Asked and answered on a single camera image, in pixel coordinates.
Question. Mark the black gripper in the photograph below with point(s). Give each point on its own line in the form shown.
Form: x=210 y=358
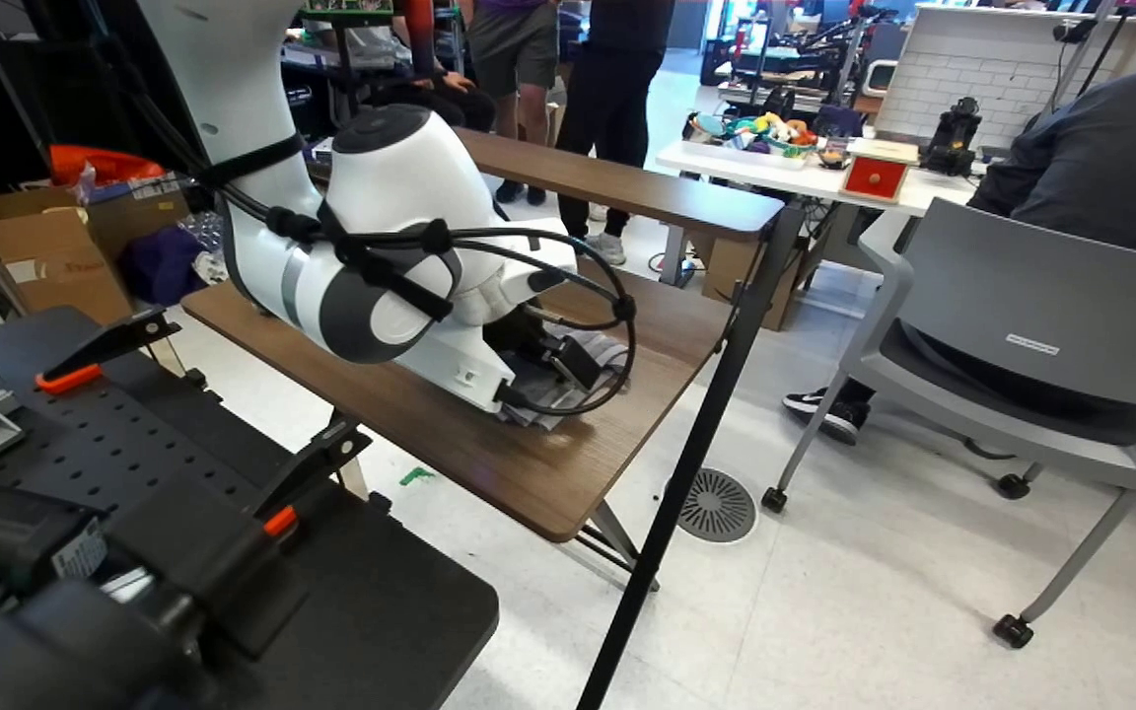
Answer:
x=551 y=346

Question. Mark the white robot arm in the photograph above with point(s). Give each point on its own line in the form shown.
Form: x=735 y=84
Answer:
x=384 y=238

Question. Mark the long narrow wooden bench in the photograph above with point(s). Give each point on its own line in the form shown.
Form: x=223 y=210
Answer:
x=649 y=192

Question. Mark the cardboard box with dark print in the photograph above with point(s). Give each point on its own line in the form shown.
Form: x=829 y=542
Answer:
x=728 y=268

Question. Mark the round floor drain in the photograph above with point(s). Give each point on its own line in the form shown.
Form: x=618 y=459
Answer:
x=716 y=506

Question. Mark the person in black t-shirt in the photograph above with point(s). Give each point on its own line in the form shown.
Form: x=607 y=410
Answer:
x=612 y=84

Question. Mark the white table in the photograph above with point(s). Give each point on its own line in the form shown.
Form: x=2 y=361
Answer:
x=779 y=172

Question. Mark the person in grey shorts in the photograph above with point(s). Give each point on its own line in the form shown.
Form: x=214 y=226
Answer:
x=510 y=54

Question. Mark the colourful toys pile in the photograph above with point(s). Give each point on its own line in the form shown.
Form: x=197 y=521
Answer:
x=766 y=133

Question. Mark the person in dark clothes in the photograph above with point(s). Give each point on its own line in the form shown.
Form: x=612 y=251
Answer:
x=428 y=54

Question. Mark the red box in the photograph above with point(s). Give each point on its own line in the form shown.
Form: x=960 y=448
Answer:
x=871 y=175

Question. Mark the purple cloth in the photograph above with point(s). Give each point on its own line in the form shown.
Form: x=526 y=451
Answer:
x=158 y=266

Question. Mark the black perforated workbench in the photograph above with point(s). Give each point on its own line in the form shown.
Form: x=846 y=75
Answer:
x=136 y=448

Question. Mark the orange bag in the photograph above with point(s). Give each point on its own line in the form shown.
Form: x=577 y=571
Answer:
x=98 y=162

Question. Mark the grey rolling chair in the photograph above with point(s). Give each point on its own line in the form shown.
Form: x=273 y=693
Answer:
x=1056 y=308

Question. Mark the large cardboard box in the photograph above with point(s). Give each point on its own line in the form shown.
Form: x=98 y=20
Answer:
x=48 y=256

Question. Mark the white board panel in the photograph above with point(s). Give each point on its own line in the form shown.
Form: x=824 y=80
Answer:
x=975 y=63

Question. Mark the seated person in grey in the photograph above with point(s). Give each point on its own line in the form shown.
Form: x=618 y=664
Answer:
x=1107 y=158

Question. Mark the white wrist camera block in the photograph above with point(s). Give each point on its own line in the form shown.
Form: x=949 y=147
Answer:
x=476 y=376

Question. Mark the black metal table frame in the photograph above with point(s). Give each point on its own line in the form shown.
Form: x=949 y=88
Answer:
x=607 y=536

